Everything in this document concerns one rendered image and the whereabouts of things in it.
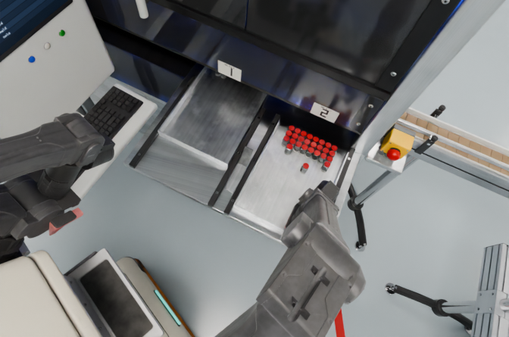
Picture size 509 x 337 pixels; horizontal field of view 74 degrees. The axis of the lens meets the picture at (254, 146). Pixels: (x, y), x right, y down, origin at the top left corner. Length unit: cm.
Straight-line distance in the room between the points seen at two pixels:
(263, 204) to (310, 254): 69
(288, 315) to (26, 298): 40
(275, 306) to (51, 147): 42
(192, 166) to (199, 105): 24
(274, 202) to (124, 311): 51
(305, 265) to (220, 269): 154
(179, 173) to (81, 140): 53
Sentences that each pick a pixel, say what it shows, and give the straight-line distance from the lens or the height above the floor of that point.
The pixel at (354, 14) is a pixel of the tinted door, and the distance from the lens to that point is 85.
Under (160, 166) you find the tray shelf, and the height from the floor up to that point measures 88.
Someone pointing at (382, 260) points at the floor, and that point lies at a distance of 213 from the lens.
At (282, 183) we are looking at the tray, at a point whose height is 88.
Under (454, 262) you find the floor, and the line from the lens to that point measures 234.
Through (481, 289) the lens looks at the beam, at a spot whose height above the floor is 46.
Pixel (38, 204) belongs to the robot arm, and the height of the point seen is 127.
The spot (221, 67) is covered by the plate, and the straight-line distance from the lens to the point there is 116.
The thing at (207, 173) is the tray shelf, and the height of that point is 88.
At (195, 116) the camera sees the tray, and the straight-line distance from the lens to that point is 122.
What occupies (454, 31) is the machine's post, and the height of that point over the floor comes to 145.
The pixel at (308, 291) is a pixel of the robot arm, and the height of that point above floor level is 152.
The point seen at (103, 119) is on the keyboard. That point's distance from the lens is 134.
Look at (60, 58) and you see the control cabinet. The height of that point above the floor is 104.
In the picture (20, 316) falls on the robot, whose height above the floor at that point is 136.
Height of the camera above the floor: 192
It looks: 63 degrees down
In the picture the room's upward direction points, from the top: 11 degrees clockwise
